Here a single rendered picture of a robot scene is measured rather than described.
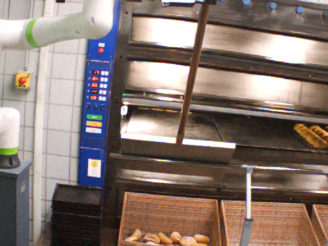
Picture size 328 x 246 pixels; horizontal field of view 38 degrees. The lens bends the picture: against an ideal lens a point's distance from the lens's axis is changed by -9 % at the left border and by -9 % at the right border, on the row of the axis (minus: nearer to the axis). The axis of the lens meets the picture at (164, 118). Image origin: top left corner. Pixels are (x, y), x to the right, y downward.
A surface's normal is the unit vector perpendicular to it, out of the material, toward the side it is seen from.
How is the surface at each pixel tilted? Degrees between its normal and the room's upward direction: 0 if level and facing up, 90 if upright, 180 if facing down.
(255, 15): 90
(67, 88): 90
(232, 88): 70
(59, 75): 90
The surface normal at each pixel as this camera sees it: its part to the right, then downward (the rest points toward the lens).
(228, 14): 0.01, 0.19
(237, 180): 0.04, -0.15
